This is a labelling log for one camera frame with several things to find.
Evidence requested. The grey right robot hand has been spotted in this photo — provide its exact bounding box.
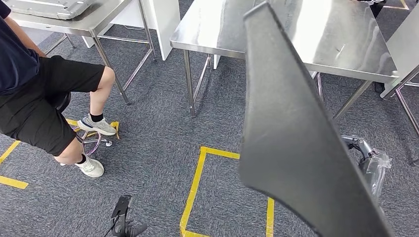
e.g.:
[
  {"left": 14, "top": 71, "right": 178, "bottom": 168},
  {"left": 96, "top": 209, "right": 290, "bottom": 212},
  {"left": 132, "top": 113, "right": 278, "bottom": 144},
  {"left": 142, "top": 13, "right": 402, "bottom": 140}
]
[{"left": 340, "top": 135, "right": 392, "bottom": 203}]

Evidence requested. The black plastic plate part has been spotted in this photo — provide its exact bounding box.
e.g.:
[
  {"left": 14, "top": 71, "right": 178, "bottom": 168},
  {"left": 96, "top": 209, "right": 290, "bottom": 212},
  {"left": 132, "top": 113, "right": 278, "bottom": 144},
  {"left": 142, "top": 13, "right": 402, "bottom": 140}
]
[{"left": 238, "top": 1, "right": 397, "bottom": 237}]

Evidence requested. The yellow floor tape square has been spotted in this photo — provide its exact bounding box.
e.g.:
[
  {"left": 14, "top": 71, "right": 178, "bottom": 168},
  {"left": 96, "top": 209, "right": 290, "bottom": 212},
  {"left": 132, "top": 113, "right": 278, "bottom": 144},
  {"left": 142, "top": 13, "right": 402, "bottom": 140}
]
[{"left": 179, "top": 146, "right": 276, "bottom": 237}]

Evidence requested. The white board panel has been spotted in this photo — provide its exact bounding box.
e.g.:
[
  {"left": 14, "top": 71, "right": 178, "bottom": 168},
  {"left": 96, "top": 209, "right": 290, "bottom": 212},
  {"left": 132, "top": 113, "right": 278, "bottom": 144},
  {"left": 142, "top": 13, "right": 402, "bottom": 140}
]
[{"left": 82, "top": 0, "right": 181, "bottom": 62}]

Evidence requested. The chrome stool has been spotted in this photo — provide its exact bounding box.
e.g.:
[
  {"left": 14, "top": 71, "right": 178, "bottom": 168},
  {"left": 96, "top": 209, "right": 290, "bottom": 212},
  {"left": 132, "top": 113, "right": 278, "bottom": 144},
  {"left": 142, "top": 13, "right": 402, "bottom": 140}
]
[{"left": 54, "top": 92, "right": 114, "bottom": 157}]

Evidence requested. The person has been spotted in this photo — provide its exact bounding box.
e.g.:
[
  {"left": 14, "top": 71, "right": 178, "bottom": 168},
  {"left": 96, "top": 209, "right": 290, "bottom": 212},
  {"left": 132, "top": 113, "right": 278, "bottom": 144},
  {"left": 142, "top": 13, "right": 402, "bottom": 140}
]
[{"left": 0, "top": 0, "right": 118, "bottom": 178}]

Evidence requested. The grey metal tray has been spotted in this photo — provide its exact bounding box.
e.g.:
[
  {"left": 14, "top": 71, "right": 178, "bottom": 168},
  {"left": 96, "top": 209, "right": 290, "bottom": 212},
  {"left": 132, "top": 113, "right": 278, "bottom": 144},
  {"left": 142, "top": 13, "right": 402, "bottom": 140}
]
[{"left": 1, "top": 0, "right": 96, "bottom": 20}]

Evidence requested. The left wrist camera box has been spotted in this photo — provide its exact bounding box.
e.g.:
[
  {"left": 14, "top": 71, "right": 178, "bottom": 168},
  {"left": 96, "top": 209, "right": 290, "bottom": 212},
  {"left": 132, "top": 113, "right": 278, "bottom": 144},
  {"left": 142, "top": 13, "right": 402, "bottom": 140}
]
[{"left": 109, "top": 195, "right": 134, "bottom": 230}]

